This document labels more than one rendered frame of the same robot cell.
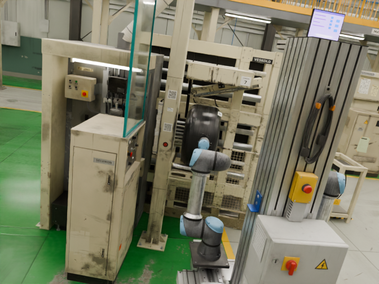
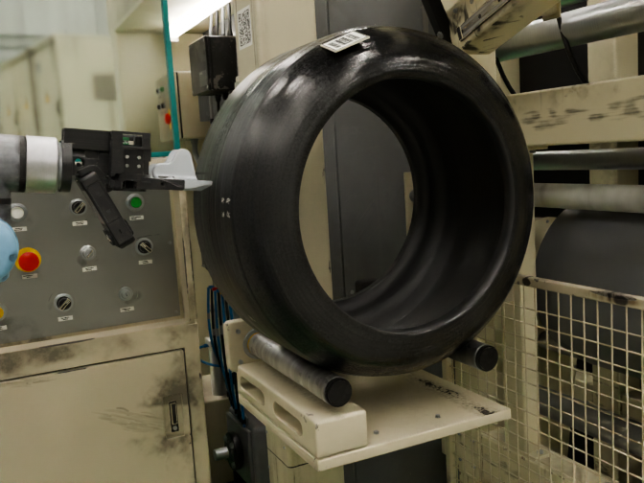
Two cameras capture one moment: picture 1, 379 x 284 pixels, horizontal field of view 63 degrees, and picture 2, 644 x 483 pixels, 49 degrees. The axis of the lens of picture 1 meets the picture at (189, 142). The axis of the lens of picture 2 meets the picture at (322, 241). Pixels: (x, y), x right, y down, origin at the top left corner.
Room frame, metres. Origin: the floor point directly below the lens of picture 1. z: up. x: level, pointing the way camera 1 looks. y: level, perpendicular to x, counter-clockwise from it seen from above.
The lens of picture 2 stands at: (2.07, -1.12, 1.26)
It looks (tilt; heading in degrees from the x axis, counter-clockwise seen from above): 7 degrees down; 63
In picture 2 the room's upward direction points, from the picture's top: 4 degrees counter-clockwise
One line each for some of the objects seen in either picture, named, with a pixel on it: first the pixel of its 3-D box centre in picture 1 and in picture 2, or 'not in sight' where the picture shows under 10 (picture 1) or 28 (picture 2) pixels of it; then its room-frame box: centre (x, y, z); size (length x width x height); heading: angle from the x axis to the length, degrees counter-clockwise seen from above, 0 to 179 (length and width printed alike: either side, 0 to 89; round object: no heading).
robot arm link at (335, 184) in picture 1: (321, 213); not in sight; (1.68, -0.85, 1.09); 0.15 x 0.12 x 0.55; 73
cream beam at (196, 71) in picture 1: (220, 75); not in sight; (2.98, -0.19, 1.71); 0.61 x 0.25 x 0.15; 88
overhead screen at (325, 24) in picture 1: (325, 27); not in sight; (5.93, -2.05, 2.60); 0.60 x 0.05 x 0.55; 99
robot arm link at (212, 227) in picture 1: (212, 229); not in sight; (1.65, -0.22, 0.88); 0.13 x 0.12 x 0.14; 89
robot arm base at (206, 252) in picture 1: (210, 245); not in sight; (1.65, -0.23, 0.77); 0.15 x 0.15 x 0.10
